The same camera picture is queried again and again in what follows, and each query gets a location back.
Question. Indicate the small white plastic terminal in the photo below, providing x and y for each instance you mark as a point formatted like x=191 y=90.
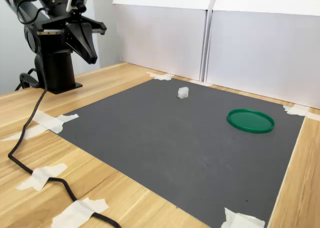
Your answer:
x=183 y=92

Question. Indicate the round green lid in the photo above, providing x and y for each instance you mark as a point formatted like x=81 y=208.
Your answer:
x=250 y=121

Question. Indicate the white partition box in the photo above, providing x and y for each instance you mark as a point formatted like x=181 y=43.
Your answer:
x=162 y=37
x=262 y=50

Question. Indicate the white tape cross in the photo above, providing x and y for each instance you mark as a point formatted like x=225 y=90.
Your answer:
x=297 y=110
x=160 y=76
x=237 y=220
x=50 y=122

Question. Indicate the dark grey mat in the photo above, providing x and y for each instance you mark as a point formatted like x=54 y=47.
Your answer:
x=162 y=150

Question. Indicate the white tape strip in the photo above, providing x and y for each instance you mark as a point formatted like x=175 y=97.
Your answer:
x=77 y=213
x=40 y=178

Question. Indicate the small white camera box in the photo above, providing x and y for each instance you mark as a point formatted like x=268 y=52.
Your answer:
x=75 y=1

